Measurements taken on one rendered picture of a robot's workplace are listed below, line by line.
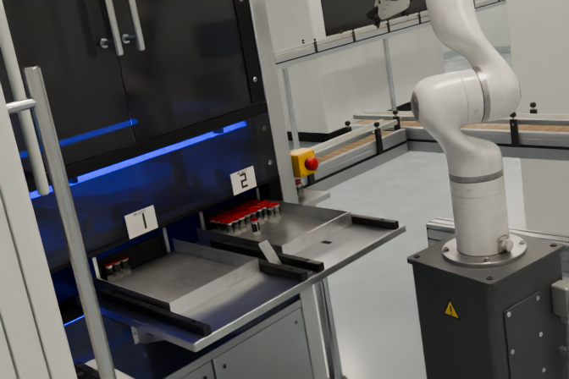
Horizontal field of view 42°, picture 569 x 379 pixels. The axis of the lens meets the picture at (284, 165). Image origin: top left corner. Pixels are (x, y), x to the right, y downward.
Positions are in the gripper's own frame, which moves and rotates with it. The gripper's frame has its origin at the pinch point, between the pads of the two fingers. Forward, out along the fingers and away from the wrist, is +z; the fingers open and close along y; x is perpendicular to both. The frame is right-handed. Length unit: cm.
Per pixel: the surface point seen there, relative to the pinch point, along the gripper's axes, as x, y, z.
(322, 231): -57, -53, -19
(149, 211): -35, -90, -28
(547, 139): -53, 29, 17
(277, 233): -50, -63, -10
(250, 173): -31, -62, -10
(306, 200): -39, -49, 11
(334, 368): -82, -61, 66
